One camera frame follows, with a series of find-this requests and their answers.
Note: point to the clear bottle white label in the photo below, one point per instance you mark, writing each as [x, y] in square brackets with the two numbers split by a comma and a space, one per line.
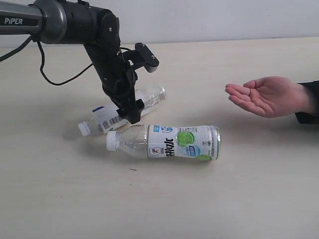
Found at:
[105, 118]

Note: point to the black sleeved forearm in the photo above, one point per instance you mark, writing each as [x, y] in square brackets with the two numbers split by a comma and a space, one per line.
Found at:
[309, 109]

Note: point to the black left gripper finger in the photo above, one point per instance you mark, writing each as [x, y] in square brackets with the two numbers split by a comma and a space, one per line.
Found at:
[130, 109]

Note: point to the open bare human hand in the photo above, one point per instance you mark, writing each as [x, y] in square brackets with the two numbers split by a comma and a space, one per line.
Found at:
[268, 97]

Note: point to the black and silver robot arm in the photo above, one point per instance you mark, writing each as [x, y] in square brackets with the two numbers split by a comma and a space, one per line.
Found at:
[97, 29]

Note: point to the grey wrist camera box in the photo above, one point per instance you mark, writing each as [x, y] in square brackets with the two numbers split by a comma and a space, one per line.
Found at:
[140, 57]

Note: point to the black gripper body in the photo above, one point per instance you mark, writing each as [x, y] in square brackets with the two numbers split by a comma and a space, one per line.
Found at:
[118, 80]

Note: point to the clear bottle lime label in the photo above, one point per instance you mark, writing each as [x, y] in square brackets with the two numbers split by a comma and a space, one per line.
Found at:
[157, 141]

